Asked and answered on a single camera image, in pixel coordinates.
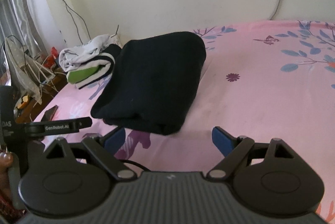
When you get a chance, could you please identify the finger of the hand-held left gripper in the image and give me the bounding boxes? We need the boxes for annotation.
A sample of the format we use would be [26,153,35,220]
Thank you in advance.
[24,117,93,136]

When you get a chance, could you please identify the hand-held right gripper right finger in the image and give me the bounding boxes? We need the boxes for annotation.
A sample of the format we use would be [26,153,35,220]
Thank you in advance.
[206,126,295,183]

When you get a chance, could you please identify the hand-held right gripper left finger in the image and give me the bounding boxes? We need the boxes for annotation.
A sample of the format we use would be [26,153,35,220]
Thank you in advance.
[45,127,138,183]

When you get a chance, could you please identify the dark navy garment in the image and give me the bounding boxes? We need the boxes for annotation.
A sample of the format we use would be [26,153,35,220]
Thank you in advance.
[90,31,207,136]

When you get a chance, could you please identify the person's left hand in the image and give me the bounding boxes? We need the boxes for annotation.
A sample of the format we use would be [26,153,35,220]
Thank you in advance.
[0,152,14,189]

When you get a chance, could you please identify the dark phone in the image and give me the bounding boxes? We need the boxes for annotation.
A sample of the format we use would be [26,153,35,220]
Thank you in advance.
[40,105,59,123]

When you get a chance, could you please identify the wooden side table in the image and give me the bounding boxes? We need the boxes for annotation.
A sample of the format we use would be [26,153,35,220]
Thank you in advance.
[14,71,69,125]

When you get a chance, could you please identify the pink floral bed sheet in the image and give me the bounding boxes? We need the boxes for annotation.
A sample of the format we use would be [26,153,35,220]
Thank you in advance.
[27,19,335,223]

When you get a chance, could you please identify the green white navy striped garment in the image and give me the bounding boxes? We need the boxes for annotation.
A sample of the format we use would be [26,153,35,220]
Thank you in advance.
[66,44,123,90]

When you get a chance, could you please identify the red packet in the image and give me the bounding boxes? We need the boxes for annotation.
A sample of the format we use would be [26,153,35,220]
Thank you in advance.
[48,46,59,61]

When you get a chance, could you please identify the crumpled white cloth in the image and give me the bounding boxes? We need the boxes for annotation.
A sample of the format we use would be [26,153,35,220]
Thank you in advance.
[58,34,111,73]

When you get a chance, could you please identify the grey curtain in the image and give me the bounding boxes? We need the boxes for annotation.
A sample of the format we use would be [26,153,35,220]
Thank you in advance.
[0,0,54,67]

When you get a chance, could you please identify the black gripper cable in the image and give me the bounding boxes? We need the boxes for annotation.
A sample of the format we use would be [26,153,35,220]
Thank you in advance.
[118,159,144,172]

